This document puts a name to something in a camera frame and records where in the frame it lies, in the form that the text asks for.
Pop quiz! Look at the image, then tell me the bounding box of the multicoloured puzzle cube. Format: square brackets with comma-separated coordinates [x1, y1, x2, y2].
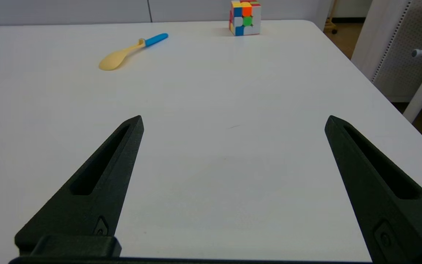
[229, 0, 262, 37]

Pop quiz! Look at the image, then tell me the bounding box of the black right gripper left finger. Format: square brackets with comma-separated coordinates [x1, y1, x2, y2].
[14, 115, 145, 254]

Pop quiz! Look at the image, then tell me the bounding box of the wooden stand with caster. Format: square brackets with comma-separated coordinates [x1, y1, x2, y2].
[325, 0, 340, 35]

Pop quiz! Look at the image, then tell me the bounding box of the white perforated pegboard panel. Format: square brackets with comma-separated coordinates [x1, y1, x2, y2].
[350, 0, 422, 103]

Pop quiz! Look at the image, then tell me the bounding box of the yellow spoon with blue handle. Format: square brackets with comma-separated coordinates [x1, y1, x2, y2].
[99, 33, 169, 71]

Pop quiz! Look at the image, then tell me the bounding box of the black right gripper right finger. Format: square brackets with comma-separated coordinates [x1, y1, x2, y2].
[324, 115, 422, 264]

